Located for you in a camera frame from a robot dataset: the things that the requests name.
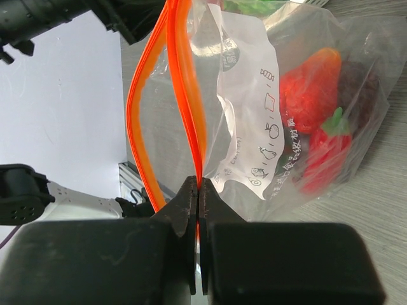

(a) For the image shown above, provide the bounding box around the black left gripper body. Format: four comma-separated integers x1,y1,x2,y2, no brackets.
85,0,169,46

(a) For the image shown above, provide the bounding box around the red tomato toy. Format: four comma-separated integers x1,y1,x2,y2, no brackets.
279,48,341,134

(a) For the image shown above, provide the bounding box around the purple grape bunch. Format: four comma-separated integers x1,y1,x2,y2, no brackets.
338,61,379,136

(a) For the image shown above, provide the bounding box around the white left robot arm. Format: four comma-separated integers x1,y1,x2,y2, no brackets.
1,1,164,229

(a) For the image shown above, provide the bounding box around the red chili pepper toy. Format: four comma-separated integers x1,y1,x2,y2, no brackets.
301,107,352,195

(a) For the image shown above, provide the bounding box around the green lettuce toy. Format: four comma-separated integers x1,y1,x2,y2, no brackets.
223,1,287,17

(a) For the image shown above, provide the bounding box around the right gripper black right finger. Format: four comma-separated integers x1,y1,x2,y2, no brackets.
198,179,386,304

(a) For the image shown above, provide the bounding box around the clear zip bag orange zipper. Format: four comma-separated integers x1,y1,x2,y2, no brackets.
126,1,406,222

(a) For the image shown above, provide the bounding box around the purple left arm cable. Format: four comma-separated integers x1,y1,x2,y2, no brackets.
0,226,20,252

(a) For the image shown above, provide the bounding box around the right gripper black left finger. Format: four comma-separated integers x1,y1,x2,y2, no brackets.
1,175,197,304

